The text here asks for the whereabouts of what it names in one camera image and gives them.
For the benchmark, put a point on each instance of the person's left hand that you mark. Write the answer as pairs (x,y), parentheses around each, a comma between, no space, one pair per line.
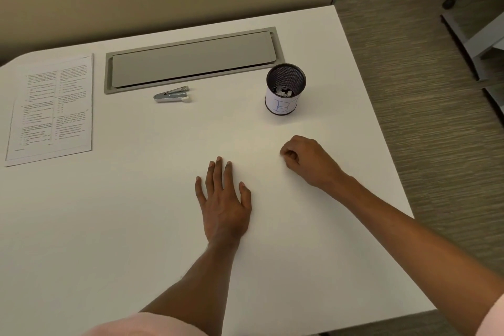
(224,213)

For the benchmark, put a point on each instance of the person's right hand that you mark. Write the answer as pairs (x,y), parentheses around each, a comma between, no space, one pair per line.
(315,162)

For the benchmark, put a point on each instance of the silver stapler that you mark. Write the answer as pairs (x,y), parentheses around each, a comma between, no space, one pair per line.
(169,97)

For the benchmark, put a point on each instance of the stack of printed papers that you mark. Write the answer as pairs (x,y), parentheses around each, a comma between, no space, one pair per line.
(51,119)

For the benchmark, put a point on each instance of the person's left forearm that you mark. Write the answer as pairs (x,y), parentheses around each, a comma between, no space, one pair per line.
(189,288)

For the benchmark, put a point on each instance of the person's right forearm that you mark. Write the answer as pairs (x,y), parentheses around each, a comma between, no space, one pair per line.
(425,237)

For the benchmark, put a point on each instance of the black mesh pen holder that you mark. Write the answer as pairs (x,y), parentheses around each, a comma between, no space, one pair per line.
(275,107)

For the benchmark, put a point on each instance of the pink shirt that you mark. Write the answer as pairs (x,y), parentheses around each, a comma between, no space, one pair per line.
(157,328)

